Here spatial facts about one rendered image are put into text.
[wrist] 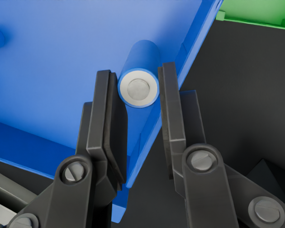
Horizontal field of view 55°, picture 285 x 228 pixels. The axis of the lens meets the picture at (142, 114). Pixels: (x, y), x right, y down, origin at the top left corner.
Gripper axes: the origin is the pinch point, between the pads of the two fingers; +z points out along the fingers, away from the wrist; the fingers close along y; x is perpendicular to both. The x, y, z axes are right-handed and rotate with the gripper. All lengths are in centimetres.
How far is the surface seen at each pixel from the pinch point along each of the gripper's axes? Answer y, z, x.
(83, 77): -6.7, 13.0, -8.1
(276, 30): 30, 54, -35
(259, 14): 25, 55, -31
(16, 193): -53, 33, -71
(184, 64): 2.6, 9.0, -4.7
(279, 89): 32, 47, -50
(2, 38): -13.1, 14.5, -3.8
